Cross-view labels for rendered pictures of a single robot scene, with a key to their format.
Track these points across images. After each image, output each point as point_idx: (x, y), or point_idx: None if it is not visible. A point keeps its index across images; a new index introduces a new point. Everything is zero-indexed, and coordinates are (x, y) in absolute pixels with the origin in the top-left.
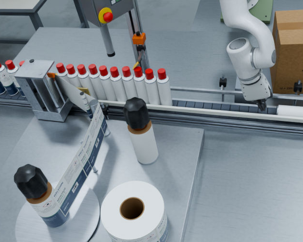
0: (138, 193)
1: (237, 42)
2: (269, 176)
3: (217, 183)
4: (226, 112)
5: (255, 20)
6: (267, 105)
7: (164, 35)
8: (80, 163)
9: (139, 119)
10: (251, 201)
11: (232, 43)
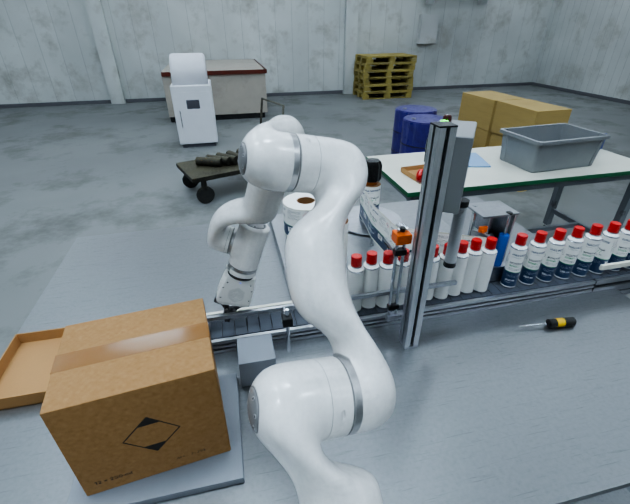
0: (306, 205)
1: (256, 224)
2: (215, 291)
3: (262, 275)
4: (271, 304)
5: (232, 204)
6: (225, 363)
7: (505, 485)
8: (369, 211)
9: None
10: None
11: (262, 225)
